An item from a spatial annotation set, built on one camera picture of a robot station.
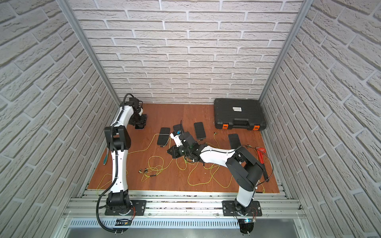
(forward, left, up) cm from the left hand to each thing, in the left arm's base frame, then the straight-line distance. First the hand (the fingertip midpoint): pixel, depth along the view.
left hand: (142, 121), depth 108 cm
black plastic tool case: (+2, -73, +6) cm, 73 cm away
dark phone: (-8, -44, -1) cm, 44 cm away
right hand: (-29, -25, +8) cm, 39 cm away
